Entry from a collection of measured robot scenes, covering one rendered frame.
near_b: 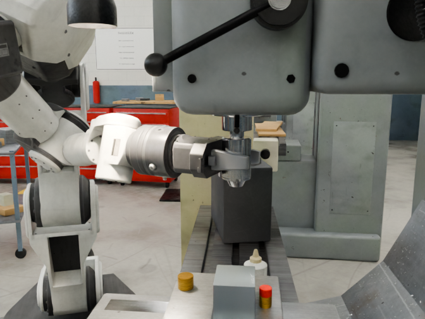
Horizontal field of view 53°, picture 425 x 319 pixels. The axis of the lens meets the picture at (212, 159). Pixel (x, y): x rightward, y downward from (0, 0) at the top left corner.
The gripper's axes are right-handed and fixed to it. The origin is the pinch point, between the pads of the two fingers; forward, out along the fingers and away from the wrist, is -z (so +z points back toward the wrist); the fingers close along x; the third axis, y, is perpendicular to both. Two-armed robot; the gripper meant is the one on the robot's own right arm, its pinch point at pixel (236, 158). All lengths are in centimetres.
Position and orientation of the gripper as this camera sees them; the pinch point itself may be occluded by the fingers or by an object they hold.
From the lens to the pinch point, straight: 68.7
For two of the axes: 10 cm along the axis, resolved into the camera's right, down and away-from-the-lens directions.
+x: 4.2, -1.7, 8.9
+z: -9.1, -0.9, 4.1
